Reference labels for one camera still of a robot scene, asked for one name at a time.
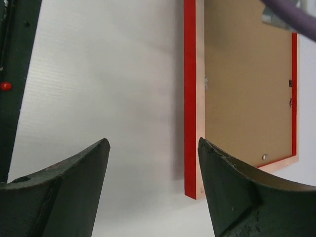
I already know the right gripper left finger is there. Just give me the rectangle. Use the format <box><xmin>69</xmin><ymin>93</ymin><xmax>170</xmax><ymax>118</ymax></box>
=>
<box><xmin>0</xmin><ymin>138</ymin><xmax>110</xmax><ymax>237</ymax></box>

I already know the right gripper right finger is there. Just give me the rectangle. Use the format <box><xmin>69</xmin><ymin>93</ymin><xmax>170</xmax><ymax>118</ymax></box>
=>
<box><xmin>198</xmin><ymin>138</ymin><xmax>316</xmax><ymax>237</ymax></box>

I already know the red picture frame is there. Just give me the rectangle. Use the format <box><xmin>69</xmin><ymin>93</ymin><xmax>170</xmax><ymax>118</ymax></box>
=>
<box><xmin>184</xmin><ymin>0</ymin><xmax>299</xmax><ymax>199</ymax></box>

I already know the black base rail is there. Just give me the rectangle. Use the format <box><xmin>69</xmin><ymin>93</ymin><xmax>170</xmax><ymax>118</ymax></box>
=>
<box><xmin>0</xmin><ymin>0</ymin><xmax>41</xmax><ymax>182</ymax></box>

